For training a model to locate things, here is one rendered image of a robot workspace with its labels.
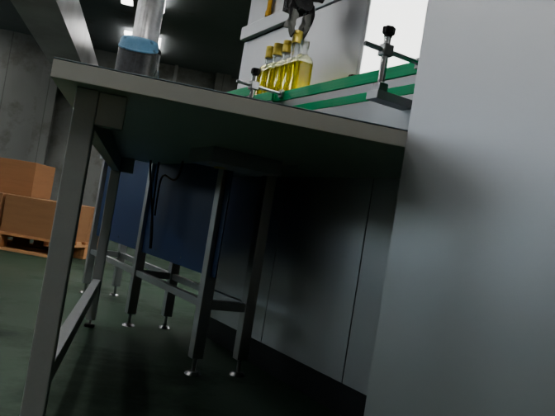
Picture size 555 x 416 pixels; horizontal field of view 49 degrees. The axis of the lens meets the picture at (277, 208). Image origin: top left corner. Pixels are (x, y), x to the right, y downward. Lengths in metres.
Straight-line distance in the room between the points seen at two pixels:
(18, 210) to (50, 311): 4.27
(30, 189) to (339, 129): 4.84
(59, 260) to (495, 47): 0.83
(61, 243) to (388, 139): 0.64
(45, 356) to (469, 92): 0.87
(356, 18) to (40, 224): 3.76
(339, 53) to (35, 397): 1.43
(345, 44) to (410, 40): 0.32
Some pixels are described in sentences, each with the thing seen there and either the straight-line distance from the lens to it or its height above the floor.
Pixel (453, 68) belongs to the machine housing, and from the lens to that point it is 1.15.
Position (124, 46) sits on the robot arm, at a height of 0.98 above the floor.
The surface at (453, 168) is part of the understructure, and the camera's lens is 1.09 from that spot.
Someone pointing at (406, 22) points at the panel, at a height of 1.17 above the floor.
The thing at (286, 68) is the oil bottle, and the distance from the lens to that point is 2.07.
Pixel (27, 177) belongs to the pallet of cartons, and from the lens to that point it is 5.86.
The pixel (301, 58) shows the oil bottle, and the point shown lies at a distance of 2.02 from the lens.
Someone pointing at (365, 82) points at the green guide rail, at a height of 0.94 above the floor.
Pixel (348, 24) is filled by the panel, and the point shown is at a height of 1.22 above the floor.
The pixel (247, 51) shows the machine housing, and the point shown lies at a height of 1.28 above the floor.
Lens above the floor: 0.52
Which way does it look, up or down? 2 degrees up
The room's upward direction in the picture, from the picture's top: 9 degrees clockwise
